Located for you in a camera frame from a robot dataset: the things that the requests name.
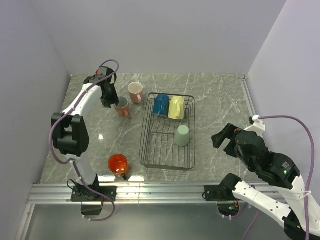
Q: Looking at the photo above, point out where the aluminium side rail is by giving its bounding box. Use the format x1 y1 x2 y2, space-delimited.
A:
238 74 256 116

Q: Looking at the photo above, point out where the blue mug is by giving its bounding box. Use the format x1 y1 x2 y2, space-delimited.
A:
152 93 170 117

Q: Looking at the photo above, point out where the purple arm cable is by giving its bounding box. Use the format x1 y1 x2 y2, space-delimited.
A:
241 115 315 240
49 59 120 222

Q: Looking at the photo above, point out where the aluminium mounting rail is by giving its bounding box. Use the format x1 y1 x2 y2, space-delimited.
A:
26 181 278 206

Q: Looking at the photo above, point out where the orange mug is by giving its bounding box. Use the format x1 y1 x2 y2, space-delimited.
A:
108 154 130 181

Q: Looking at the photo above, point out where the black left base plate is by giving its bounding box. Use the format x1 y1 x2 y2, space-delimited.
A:
70 186 117 202

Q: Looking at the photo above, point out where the pale green cup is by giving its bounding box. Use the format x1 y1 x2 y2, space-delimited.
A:
174 125 190 147

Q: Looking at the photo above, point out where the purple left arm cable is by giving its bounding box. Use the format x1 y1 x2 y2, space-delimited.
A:
49 59 120 222

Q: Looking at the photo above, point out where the plain pink mug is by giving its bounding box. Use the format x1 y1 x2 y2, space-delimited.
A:
127 82 144 104

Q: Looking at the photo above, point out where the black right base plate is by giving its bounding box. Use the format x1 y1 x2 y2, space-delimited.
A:
201 185 233 201

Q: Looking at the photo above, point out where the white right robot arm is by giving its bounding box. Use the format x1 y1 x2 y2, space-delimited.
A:
211 121 320 240

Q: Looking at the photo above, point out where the black wire dish rack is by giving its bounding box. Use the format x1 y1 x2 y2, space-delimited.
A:
139 92 196 171

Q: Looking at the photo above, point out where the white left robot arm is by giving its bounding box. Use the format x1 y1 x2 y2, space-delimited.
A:
49 66 119 202

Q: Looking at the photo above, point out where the black box under rail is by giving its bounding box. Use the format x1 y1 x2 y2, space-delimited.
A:
80 204 103 216

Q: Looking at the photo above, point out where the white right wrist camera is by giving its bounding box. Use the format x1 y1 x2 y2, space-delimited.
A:
244 115 266 137

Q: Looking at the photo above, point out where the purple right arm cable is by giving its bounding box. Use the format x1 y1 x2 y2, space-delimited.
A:
241 115 315 240

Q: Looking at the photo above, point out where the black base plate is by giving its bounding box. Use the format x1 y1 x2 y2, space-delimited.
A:
201 185 233 201
70 186 117 202

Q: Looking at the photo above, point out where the yellow mug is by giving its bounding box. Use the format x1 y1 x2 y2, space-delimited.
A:
168 96 185 120

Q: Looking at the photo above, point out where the pink floral mug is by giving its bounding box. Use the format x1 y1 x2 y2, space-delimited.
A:
115 96 131 118

